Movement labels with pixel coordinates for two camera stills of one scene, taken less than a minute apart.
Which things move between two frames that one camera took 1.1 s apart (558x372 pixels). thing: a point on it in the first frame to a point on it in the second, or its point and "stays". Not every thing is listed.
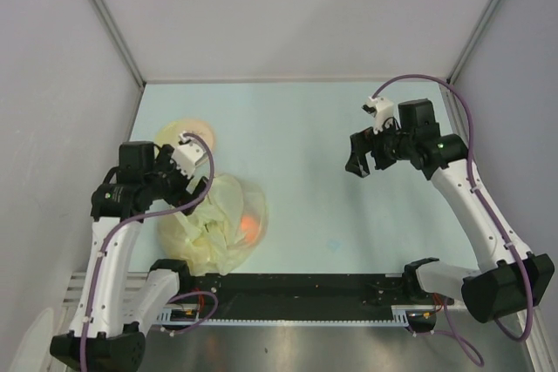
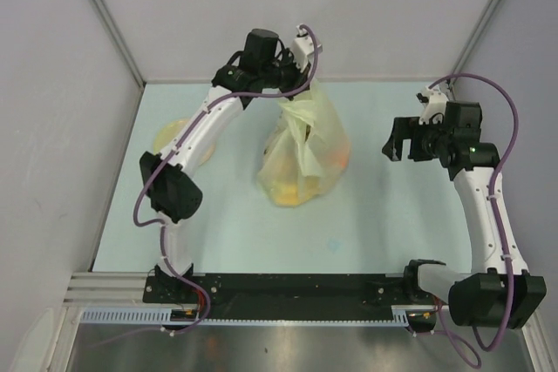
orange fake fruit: (250, 227) to (339, 158)
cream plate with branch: (169, 133) stays
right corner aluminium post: (486, 16) stays
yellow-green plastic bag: (230, 224) to (306, 152)
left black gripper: (164, 161) to (296, 77)
